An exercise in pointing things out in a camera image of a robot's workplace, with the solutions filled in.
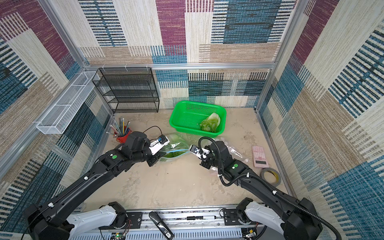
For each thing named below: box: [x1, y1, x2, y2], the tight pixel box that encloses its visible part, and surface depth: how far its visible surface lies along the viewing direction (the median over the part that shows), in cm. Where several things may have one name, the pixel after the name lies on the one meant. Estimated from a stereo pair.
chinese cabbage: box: [200, 112, 221, 133], surface depth 102 cm
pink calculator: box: [252, 145, 270, 168], surface depth 96 cm
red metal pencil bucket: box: [116, 128, 132, 144], surface depth 96 cm
